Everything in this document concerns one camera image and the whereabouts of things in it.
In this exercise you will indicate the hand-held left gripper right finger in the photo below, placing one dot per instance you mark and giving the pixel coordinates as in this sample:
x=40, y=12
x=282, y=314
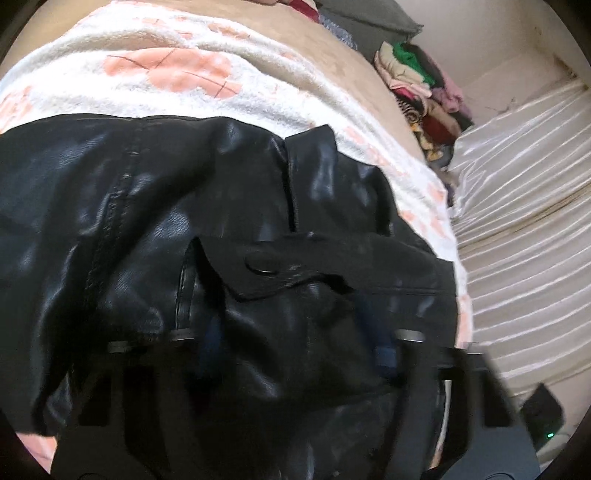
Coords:
x=386, y=357

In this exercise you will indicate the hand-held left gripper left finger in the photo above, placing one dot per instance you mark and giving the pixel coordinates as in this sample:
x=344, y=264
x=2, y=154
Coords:
x=210, y=344

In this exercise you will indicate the black leather jacket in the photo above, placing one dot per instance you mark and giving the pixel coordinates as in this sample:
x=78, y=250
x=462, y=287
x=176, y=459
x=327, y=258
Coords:
x=184, y=207

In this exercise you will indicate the pile of folded clothes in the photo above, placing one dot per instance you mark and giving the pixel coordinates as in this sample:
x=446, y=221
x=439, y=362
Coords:
x=418, y=97

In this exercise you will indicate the white striped fabric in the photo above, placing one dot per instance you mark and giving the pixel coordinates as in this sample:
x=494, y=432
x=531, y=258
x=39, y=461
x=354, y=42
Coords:
x=521, y=194

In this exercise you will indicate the beige bed sheet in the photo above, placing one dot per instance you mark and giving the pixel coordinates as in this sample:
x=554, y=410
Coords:
x=300, y=60

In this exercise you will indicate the white blanket with pink print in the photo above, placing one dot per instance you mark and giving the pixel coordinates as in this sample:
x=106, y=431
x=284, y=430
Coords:
x=138, y=41

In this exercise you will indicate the blue patterned cloth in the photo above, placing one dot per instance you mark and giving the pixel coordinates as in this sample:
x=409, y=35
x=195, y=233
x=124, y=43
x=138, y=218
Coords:
x=337, y=30

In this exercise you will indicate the red cloth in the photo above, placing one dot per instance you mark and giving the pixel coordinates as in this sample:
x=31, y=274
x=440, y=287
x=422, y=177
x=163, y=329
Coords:
x=302, y=7

